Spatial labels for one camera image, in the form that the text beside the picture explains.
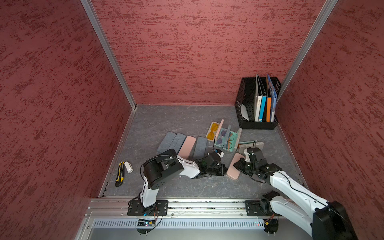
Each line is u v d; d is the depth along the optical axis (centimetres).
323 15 74
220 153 84
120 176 83
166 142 96
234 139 100
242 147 89
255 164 66
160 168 52
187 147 95
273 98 85
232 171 83
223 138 100
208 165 71
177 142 96
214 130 104
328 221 40
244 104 121
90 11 72
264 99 87
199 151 92
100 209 76
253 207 74
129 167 85
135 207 73
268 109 92
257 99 88
